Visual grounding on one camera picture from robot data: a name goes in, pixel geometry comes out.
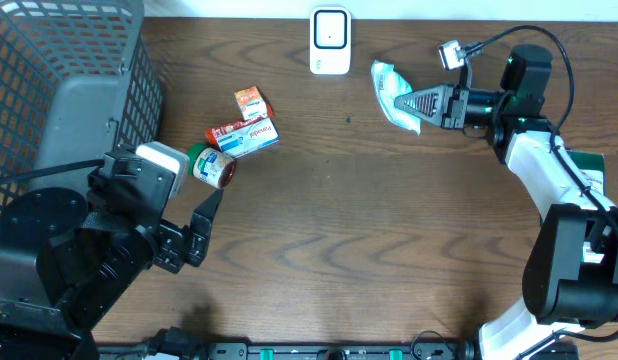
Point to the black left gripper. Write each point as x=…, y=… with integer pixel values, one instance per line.
x=174, y=246

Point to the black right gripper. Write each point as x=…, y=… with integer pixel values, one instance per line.
x=451, y=108

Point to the teal white tissue pack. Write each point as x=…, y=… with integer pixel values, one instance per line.
x=388, y=86

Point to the green lid glass jar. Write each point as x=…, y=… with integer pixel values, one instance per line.
x=210, y=165

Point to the red snack stick sachet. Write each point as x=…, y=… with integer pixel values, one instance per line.
x=212, y=134

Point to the white Panadol medicine box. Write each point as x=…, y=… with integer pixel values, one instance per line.
x=248, y=139

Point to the orange small carton box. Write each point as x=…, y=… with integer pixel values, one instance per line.
x=251, y=103

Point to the green white wipes packet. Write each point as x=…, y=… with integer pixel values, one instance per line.
x=592, y=165

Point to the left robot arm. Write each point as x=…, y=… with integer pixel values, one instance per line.
x=66, y=258

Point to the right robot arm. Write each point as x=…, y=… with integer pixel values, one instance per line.
x=570, y=281

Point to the white barcode scanner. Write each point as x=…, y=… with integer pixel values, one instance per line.
x=330, y=40

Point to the grey plastic mesh basket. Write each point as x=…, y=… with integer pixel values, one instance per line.
x=76, y=82

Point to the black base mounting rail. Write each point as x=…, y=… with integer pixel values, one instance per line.
x=174, y=343

